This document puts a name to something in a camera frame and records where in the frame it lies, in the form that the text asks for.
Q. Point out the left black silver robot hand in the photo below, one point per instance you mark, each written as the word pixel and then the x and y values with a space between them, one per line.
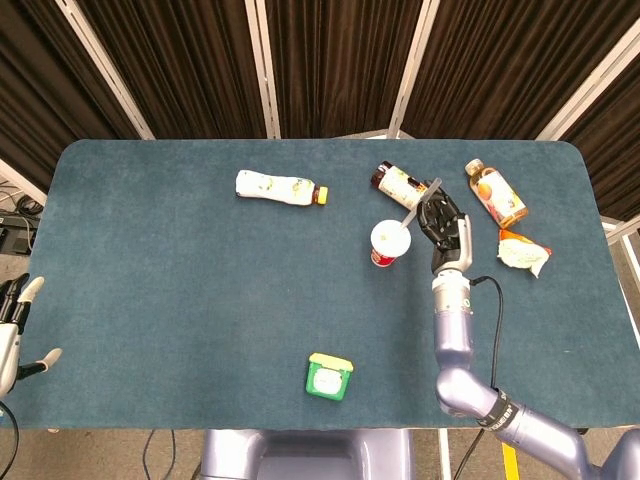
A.
pixel 6 345

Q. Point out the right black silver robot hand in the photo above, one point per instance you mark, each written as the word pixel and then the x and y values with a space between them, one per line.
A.
pixel 452 240

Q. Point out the clear plastic straw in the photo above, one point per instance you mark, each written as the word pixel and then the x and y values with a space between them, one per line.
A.
pixel 413 215

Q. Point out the right lavender robot arm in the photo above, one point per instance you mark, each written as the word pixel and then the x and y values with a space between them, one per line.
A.
pixel 452 340

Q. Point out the red paper cup white lid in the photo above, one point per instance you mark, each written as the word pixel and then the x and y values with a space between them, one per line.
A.
pixel 391 240

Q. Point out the orange juice bottle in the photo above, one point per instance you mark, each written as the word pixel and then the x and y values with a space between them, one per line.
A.
pixel 495 192

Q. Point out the orange white snack bag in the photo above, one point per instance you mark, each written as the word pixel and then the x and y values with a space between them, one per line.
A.
pixel 520 252

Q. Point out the dark tea bottle black cap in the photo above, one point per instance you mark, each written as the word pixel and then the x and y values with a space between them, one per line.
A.
pixel 395 182

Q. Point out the black power strip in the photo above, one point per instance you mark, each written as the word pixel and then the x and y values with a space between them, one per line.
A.
pixel 15 235

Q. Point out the dark brown curtain screen panel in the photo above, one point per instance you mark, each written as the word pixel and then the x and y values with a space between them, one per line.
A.
pixel 175 65
pixel 30 75
pixel 620 150
pixel 500 65
pixel 340 65

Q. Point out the white label bottle yellow cap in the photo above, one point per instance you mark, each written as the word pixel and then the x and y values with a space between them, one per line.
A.
pixel 275 187

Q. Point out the green box yellow lid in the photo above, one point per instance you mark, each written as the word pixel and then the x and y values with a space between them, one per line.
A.
pixel 327 382

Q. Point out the blue felt table cover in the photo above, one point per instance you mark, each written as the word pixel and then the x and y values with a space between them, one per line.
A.
pixel 200 300

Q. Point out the yellow floor tape strip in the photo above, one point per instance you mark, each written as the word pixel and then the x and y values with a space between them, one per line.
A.
pixel 509 462

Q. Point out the lavender robot torso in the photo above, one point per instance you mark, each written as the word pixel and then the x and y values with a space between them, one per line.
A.
pixel 300 455

